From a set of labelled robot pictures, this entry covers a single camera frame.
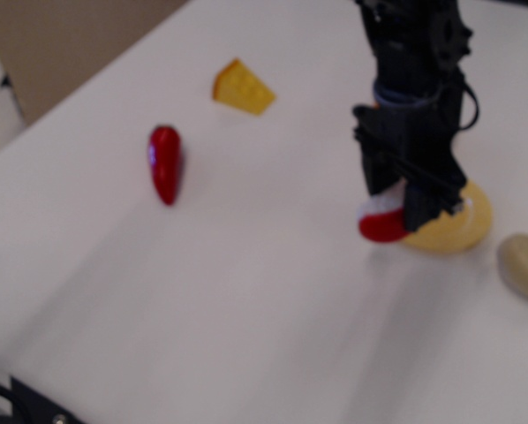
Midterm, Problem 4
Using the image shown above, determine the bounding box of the yellow toy cheese wedge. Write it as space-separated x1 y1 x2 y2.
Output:
212 58 276 116

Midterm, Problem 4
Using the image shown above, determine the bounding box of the black corner bracket with screw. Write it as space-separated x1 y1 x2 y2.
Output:
10 377 84 424

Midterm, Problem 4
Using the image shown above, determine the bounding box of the beige toy potato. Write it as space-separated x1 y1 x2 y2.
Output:
497 233 528 299

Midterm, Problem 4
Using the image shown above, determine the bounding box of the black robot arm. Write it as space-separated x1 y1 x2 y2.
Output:
353 1 472 243

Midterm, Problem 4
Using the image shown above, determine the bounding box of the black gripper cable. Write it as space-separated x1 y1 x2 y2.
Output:
457 79 480 133

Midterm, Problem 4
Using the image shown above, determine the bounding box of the yellow plastic plate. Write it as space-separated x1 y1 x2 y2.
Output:
401 180 493 254

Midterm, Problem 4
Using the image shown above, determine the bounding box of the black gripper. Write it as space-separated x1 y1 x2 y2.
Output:
353 81 467 232

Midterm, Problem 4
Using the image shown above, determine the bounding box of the red toy chili pepper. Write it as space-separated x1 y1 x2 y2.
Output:
147 125 183 206

